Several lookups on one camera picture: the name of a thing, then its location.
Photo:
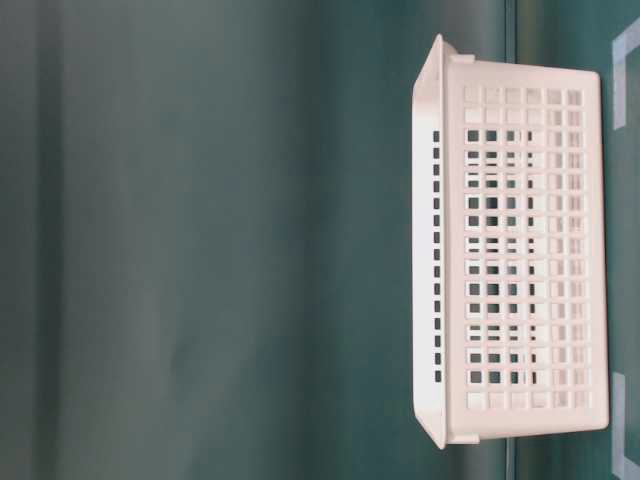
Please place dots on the white plastic lattice basket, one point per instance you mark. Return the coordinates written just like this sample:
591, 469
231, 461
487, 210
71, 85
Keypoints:
509, 315

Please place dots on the white tape corner marker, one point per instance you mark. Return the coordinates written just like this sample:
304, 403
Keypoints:
622, 46
622, 466

